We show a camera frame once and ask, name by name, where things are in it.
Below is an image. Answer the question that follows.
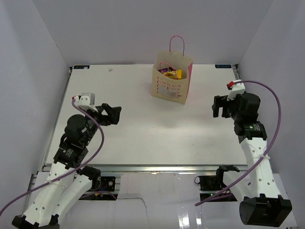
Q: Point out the purple cable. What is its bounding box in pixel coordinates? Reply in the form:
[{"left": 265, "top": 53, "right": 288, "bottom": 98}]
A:
[
  {"left": 0, "top": 96, "right": 105, "bottom": 217},
  {"left": 194, "top": 80, "right": 282, "bottom": 206}
]

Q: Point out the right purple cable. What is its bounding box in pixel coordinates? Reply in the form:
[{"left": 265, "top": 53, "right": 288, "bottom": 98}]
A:
[{"left": 194, "top": 80, "right": 282, "bottom": 206}]

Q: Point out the blue table label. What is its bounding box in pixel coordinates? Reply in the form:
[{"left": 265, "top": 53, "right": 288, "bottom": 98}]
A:
[
  {"left": 214, "top": 64, "right": 232, "bottom": 69},
  {"left": 73, "top": 65, "right": 90, "bottom": 69}
]

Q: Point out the beige pink paper bag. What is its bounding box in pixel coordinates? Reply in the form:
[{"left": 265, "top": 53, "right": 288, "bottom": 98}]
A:
[{"left": 152, "top": 36, "right": 193, "bottom": 104}]

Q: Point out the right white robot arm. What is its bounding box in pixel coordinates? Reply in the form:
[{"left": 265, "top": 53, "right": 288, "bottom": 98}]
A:
[{"left": 212, "top": 93, "right": 292, "bottom": 227}]

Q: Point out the left blue table label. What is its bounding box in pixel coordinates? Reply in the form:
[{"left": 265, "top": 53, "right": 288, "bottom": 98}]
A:
[{"left": 73, "top": 65, "right": 90, "bottom": 69}]

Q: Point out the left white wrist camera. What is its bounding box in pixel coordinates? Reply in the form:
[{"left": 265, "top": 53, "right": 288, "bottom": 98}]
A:
[{"left": 72, "top": 93, "right": 98, "bottom": 112}]

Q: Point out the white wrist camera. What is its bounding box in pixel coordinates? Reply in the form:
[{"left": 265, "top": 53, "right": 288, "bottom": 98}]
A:
[
  {"left": 227, "top": 80, "right": 245, "bottom": 101},
  {"left": 72, "top": 93, "right": 98, "bottom": 112}
]

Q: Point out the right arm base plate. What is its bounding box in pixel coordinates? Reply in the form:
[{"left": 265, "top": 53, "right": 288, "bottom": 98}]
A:
[{"left": 194, "top": 176, "right": 237, "bottom": 202}]

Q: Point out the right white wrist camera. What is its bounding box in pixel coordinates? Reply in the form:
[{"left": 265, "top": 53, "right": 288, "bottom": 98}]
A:
[{"left": 227, "top": 80, "right": 245, "bottom": 101}]

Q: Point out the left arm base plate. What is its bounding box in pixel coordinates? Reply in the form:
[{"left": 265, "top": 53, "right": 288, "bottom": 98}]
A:
[{"left": 80, "top": 177, "right": 118, "bottom": 201}]

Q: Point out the right blue table label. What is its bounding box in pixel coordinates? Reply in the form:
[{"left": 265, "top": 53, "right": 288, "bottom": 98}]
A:
[{"left": 214, "top": 64, "right": 232, "bottom": 69}]

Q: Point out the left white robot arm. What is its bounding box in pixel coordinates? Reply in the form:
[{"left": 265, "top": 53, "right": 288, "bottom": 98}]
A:
[{"left": 12, "top": 104, "right": 122, "bottom": 229}]

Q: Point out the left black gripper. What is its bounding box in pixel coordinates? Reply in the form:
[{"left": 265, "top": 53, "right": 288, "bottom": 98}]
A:
[{"left": 82, "top": 103, "right": 121, "bottom": 146}]

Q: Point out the purple M&M's pack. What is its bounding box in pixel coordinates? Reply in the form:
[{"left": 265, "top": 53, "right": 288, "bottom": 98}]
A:
[{"left": 159, "top": 68, "right": 169, "bottom": 74}]

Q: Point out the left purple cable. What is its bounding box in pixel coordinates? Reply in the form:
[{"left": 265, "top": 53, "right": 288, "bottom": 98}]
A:
[{"left": 0, "top": 96, "right": 105, "bottom": 217}]

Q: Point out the yellow M&M's pack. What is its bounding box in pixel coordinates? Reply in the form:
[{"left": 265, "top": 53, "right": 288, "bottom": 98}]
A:
[{"left": 163, "top": 69, "right": 182, "bottom": 80}]

